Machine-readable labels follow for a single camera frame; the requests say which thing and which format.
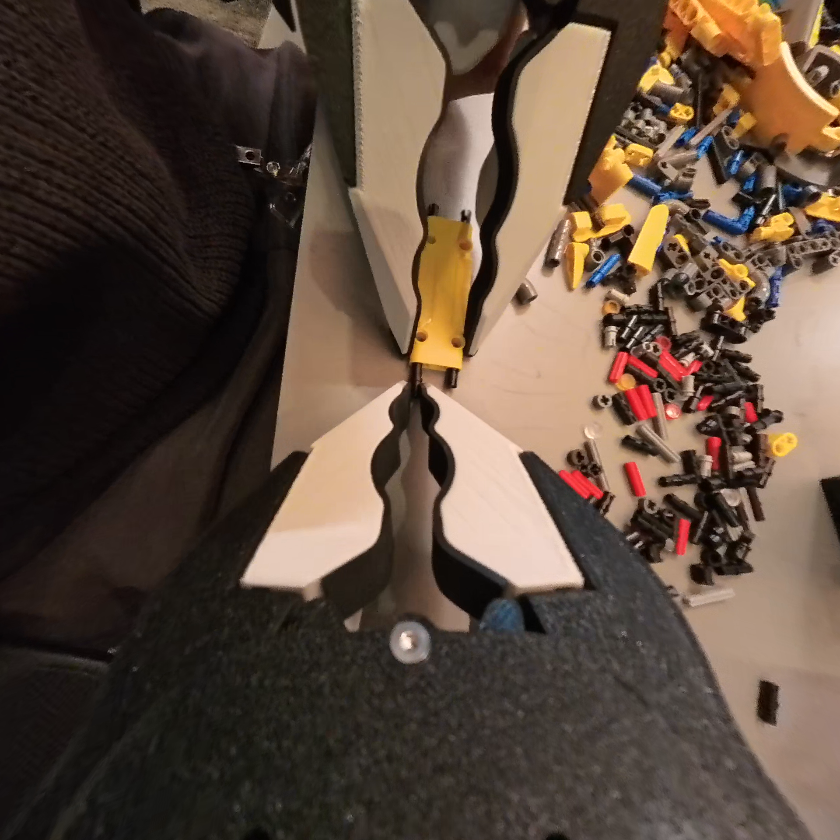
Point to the pile of mixed toy bricks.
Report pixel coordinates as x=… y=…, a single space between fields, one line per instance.
x=708 y=263

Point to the grey elbow piece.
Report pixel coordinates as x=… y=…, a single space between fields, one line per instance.
x=525 y=292

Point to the small black bush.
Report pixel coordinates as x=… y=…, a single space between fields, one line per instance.
x=767 y=702

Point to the pile of black red pins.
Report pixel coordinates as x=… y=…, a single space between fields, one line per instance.
x=714 y=393

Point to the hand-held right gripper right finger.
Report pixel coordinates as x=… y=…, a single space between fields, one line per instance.
x=504 y=519

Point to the person's left hand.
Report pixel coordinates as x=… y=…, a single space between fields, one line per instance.
x=515 y=39

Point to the yellow wing piece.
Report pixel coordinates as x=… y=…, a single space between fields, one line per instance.
x=580 y=223

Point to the yellow fin piece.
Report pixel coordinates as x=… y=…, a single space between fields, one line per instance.
x=576 y=263

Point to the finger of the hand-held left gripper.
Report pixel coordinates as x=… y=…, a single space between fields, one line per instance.
x=387 y=131
x=551 y=131

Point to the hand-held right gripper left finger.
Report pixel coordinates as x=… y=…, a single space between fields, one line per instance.
x=321 y=519

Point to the yellow panel brick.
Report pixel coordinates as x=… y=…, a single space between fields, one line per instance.
x=440 y=295

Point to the person's dark trousers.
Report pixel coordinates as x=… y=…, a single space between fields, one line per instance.
x=197 y=492

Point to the short grey tube connector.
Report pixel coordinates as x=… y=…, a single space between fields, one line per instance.
x=558 y=242

